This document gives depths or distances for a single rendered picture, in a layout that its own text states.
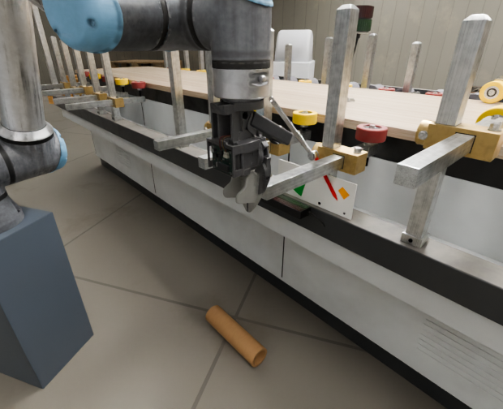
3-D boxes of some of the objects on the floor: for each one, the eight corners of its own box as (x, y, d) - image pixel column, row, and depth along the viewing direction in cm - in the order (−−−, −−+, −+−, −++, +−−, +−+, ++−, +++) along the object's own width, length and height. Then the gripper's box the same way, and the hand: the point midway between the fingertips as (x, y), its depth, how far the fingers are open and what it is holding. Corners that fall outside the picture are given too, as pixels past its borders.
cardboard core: (206, 324, 137) (204, 311, 134) (220, 315, 142) (219, 302, 138) (251, 371, 118) (251, 357, 114) (266, 358, 122) (267, 344, 119)
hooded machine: (278, 117, 524) (281, 31, 465) (310, 119, 510) (317, 30, 451) (269, 126, 470) (272, 29, 412) (304, 128, 457) (312, 28, 398)
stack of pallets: (187, 103, 649) (183, 60, 611) (166, 110, 579) (161, 62, 541) (140, 101, 680) (134, 59, 642) (115, 106, 610) (106, 61, 572)
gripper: (199, 98, 50) (208, 213, 60) (235, 106, 44) (238, 232, 54) (240, 93, 55) (242, 200, 65) (277, 100, 49) (272, 216, 59)
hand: (251, 204), depth 60 cm, fingers closed
